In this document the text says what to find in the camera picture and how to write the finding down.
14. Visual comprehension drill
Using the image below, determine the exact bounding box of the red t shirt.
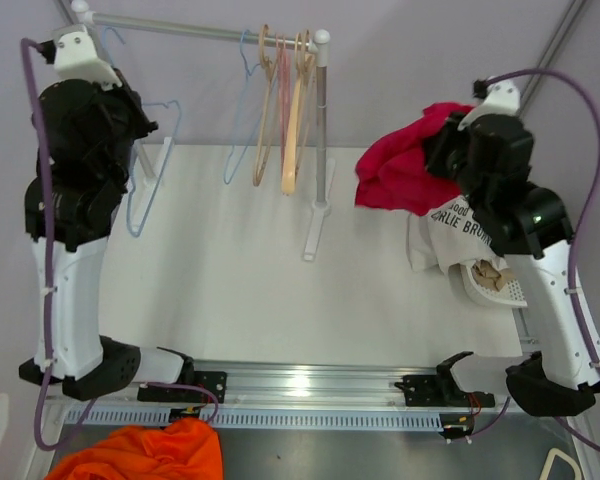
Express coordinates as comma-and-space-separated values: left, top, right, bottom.
354, 102, 473, 216

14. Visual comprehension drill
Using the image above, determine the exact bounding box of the green white raglan shirt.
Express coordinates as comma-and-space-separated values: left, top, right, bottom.
406, 196, 507, 275

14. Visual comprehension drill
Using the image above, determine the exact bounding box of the blue wire hanger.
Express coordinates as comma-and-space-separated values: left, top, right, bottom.
102, 25, 183, 237
223, 29, 260, 186

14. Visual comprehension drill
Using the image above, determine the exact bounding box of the beige t shirt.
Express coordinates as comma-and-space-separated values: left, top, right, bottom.
471, 257, 516, 292

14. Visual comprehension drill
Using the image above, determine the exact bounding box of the beige wooden hanger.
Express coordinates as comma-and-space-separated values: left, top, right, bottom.
252, 24, 278, 187

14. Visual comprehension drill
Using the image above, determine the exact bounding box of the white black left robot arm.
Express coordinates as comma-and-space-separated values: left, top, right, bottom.
19, 79, 196, 401

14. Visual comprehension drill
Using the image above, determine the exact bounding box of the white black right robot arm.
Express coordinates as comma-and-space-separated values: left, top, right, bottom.
425, 111, 600, 417

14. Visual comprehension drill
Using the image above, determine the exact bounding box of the beige empty hanger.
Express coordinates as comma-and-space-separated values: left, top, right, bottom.
281, 29, 315, 195

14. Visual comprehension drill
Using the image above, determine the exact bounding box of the pink plastic hanger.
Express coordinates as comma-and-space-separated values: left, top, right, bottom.
276, 35, 290, 158

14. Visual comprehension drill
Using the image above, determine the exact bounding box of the white clothes rack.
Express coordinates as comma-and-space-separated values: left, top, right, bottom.
71, 1, 335, 262

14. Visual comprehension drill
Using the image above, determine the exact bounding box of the white perforated laundry basket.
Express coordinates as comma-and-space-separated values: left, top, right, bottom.
460, 264, 527, 309

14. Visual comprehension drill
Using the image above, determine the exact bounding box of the orange cloth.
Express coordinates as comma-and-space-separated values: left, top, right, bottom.
46, 418, 224, 479

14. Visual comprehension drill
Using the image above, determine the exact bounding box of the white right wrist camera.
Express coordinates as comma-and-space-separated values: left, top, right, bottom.
457, 77, 520, 131

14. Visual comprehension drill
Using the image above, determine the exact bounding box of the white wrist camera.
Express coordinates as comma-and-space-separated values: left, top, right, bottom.
457, 77, 520, 131
41, 24, 123, 91

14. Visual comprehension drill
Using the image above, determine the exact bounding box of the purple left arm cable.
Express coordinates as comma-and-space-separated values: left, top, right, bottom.
19, 37, 220, 452

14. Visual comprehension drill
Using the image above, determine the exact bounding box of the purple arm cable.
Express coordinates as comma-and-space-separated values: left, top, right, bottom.
19, 37, 220, 452
442, 68, 600, 459

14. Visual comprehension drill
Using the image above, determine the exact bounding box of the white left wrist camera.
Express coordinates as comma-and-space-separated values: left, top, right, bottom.
41, 24, 123, 91

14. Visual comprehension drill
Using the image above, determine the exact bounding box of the aluminium corner frame post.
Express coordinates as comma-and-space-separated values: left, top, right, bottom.
520, 0, 591, 115

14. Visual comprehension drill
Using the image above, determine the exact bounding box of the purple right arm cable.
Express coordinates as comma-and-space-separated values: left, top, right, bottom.
442, 68, 600, 459

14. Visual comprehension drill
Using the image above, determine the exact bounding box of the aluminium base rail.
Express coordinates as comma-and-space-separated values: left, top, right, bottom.
44, 363, 591, 432

